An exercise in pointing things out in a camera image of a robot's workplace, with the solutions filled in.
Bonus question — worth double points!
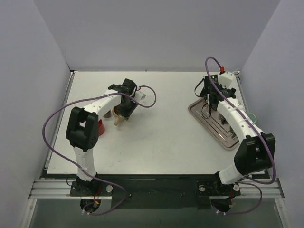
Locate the metal tray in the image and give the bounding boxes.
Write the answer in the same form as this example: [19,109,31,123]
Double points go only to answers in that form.
[188,98,239,151]

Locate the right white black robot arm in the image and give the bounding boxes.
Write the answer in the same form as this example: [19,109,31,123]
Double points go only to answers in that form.
[200,74,276,194]

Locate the green mug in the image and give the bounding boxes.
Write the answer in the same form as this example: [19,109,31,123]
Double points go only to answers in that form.
[246,112,257,124]

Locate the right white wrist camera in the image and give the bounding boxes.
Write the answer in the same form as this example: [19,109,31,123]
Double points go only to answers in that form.
[218,66,235,89]

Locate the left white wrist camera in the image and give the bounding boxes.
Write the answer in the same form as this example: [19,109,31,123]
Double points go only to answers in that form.
[135,91,146,102]

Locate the red mug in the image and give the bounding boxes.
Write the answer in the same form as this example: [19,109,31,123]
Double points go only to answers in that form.
[98,120,105,136]

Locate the dark brown mug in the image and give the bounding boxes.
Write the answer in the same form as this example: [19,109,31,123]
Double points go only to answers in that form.
[103,110,112,119]

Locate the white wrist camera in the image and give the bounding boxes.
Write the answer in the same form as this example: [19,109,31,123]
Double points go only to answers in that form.
[218,66,235,89]
[135,91,146,102]

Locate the beige round mug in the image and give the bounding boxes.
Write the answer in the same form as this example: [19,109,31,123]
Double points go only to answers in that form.
[112,106,126,126]

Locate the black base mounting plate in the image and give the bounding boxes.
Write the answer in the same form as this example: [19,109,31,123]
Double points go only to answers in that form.
[70,174,240,209]

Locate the aluminium front rail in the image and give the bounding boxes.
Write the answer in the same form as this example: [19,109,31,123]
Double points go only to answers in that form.
[30,179,285,199]

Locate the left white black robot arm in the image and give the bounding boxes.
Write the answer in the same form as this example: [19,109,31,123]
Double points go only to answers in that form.
[66,79,137,196]

